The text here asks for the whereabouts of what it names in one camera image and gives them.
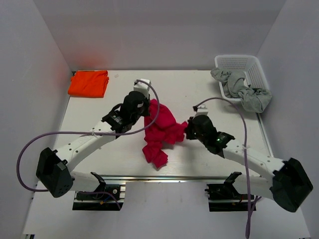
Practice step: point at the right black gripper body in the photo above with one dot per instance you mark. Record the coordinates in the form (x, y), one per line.
(192, 133)

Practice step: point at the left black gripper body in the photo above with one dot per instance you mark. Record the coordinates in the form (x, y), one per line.
(144, 111)

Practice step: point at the crimson red t-shirt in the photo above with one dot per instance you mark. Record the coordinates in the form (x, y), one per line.
(163, 129)

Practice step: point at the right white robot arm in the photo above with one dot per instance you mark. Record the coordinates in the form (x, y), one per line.
(284, 181)

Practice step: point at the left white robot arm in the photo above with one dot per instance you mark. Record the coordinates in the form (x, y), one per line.
(56, 167)

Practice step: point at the folded orange t-shirt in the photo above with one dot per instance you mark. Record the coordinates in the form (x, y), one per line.
(89, 84)

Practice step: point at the grey t-shirt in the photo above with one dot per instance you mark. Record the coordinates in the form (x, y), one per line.
(252, 99)

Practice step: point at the white plastic laundry basket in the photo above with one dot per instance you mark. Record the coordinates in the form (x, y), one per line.
(250, 65)

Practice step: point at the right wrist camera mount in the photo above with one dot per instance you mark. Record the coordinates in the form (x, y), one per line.
(200, 110)

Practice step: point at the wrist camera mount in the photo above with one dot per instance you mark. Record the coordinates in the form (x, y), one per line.
(200, 110)
(142, 86)

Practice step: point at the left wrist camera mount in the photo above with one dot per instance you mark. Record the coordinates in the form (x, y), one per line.
(142, 86)

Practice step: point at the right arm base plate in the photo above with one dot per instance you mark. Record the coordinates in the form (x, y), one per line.
(231, 199)

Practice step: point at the aluminium table edge rail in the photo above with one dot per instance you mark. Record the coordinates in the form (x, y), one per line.
(154, 178)

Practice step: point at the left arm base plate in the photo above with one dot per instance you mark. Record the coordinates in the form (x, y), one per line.
(111, 200)

